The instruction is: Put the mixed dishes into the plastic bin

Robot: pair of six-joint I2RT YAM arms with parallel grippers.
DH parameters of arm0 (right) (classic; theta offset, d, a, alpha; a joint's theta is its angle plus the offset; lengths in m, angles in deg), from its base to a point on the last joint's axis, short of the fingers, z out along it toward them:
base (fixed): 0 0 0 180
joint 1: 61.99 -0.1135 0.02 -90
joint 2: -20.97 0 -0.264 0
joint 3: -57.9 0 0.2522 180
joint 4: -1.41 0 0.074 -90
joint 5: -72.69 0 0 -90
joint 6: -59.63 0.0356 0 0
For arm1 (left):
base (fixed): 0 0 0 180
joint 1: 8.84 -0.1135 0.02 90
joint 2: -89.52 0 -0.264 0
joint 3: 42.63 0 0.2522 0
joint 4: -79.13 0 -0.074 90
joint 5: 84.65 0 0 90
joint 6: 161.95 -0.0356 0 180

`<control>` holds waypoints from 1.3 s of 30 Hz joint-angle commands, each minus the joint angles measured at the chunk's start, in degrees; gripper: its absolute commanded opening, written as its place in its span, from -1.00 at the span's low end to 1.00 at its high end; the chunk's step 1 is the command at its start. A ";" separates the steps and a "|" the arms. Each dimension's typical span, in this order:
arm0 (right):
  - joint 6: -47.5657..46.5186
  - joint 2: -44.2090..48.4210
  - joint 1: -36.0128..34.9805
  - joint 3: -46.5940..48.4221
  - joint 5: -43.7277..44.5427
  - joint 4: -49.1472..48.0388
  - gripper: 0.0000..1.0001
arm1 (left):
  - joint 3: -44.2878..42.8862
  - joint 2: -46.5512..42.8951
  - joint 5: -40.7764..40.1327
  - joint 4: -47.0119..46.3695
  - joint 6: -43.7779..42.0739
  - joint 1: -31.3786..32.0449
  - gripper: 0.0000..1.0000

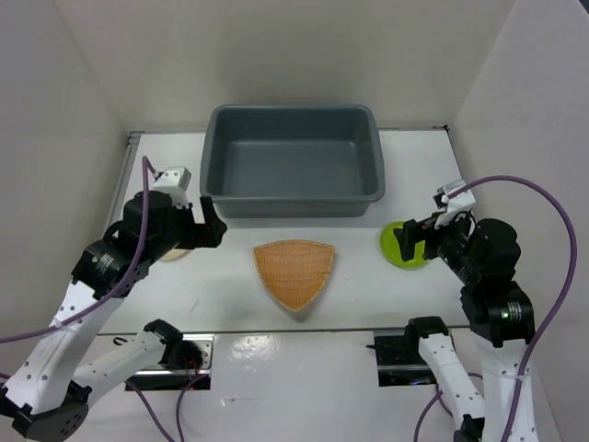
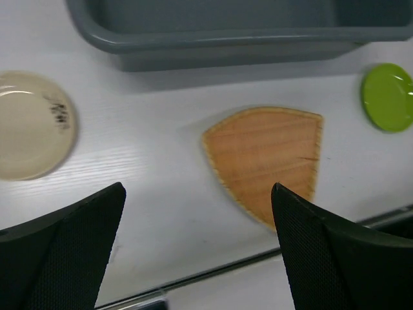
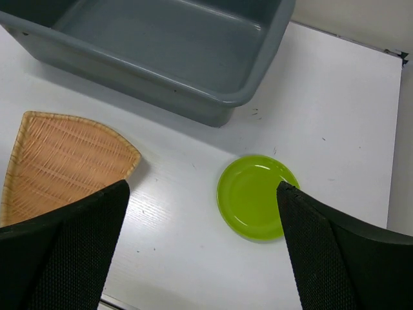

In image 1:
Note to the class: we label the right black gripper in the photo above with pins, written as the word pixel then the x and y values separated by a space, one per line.
pixel 413 230

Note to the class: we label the green plastic plate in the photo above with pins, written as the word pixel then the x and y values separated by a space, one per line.
pixel 390 248

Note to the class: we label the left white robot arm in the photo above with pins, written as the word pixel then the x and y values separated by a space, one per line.
pixel 49 397

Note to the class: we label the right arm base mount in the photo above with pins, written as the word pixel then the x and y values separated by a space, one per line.
pixel 396 364

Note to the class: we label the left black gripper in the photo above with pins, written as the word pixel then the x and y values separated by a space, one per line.
pixel 202 234

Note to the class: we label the grey plastic bin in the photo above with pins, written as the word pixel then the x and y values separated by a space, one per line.
pixel 292 161

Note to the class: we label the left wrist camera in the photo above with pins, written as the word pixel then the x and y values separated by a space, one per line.
pixel 175 182

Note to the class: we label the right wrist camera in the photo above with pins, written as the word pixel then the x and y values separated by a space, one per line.
pixel 451 199

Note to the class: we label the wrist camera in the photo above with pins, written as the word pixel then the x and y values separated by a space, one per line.
pixel 175 182
pixel 451 199

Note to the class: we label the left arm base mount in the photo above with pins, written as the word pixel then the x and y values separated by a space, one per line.
pixel 190 366

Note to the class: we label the woven orange triangular basket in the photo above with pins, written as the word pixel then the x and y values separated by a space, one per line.
pixel 294 271

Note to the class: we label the cream ceramic plate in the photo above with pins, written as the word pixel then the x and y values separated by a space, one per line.
pixel 173 255

